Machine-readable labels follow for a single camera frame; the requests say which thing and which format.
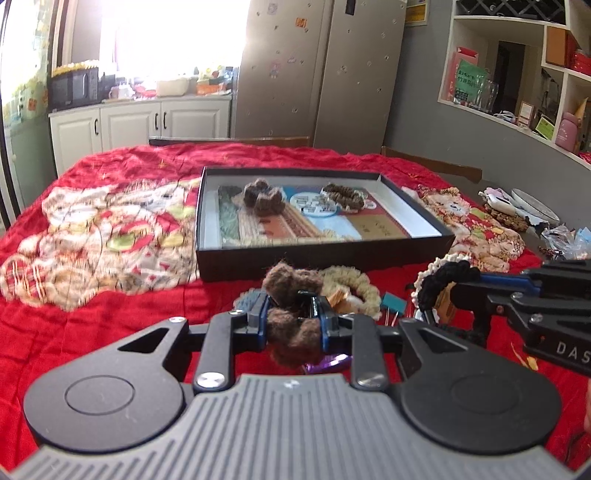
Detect green paper bag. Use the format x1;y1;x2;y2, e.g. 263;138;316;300
454;65;489;108

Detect brown woven coaster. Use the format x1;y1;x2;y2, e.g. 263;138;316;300
483;203;530;232

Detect red paper box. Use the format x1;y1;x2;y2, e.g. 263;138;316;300
445;45;479;105

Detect white cloth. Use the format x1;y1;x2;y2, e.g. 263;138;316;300
479;186;514;214

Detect clear drinking glasses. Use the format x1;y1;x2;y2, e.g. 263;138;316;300
471;78;500;114

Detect white ceramic plate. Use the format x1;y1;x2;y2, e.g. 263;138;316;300
510;188;563;223

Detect white plastic container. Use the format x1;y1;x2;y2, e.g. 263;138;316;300
156;77;191;98

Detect black microwave oven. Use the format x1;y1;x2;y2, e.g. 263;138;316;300
49;65;101;112

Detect yellow wall sign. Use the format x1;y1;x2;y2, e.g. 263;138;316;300
406;0;428;27

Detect cream knit scrunchie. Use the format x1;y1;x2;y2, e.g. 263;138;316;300
321;267;382;320

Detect beige double door fridge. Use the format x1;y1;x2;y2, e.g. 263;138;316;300
232;0;408;156

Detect white kitchen cabinet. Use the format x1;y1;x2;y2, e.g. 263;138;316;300
48;95;232;179

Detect red bear printed blanket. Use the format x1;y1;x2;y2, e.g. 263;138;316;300
0;142;591;468

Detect pink thermos bottle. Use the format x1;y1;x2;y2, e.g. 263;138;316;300
555;111;581;151

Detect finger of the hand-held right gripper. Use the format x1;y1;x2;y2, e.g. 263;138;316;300
450;281;533;348
478;261;591;297

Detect brown fuzzy hair clip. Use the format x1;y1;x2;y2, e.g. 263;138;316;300
242;179;288;217
262;261;334;368

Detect white wall shelf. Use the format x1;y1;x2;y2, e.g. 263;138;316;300
437;0;591;172

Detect teal binder clip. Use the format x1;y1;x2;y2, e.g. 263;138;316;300
380;292;408;328

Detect purple plastic clip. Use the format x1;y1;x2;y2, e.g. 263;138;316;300
302;354;352;376

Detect brown cardboard box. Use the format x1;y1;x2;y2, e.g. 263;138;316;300
545;25;572;68

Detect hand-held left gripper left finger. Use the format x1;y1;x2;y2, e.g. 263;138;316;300
117;293;271;391

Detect black shallow box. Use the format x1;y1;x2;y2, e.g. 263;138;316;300
195;167;456;283

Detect clear plastic bags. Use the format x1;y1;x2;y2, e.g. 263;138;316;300
539;224;591;262

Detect brown knit scrunchie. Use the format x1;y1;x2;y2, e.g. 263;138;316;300
322;183;369;214

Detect black and white scrunchie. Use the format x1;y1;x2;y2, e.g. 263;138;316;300
412;254;483;324

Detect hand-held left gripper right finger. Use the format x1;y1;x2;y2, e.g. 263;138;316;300
310;295;463;389

